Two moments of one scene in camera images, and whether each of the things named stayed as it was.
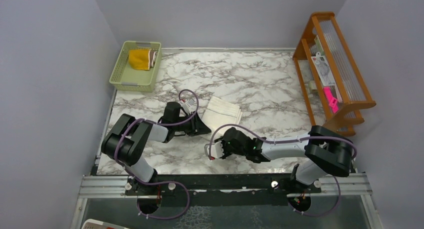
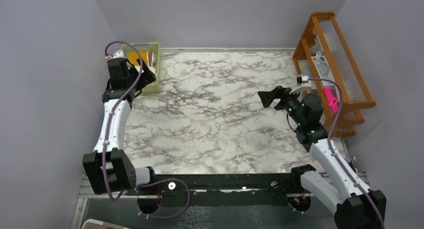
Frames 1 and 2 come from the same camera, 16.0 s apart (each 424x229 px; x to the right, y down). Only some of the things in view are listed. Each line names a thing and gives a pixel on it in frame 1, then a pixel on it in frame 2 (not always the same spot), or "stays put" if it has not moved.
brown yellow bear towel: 141,59 stays put
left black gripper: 197,126 -> 148,76
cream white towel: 219,113 -> 151,68
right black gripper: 226,153 -> 283,93
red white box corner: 93,224 stays put
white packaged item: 323,69 stays put
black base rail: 221,189 stays put
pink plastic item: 332,100 stays put
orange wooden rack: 335,92 stays put
